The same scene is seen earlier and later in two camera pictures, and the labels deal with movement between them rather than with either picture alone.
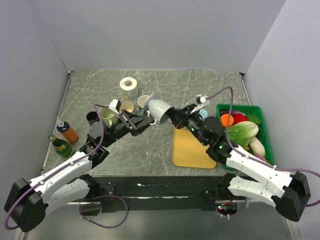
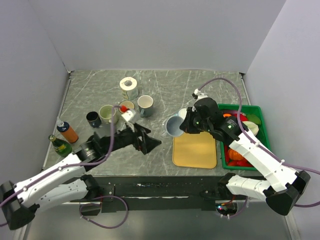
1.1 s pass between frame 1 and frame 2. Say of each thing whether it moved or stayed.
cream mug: stayed
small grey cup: moved
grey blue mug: stayed
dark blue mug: stayed
